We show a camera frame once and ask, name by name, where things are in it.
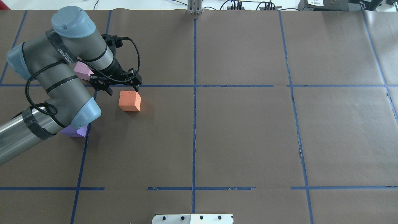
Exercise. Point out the aluminium frame post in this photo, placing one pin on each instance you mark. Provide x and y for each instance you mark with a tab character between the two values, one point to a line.
194	7

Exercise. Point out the pink foam block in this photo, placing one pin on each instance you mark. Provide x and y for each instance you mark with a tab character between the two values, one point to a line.
82	71

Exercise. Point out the purple foam block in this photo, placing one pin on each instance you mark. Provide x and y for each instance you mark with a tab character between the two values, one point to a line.
72	132

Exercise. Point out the black computer box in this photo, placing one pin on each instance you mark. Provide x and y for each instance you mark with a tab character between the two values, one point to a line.
323	5

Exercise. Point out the white pedestal column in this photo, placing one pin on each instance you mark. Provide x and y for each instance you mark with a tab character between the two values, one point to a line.
193	219

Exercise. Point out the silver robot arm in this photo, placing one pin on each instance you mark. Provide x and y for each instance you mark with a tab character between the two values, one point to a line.
56	95

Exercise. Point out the orange foam block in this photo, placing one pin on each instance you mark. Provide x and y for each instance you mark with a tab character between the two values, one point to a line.
129	101

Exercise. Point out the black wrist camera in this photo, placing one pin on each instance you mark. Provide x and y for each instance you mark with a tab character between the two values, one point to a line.
112	41

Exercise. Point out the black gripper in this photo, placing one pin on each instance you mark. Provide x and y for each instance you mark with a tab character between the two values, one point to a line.
115	70

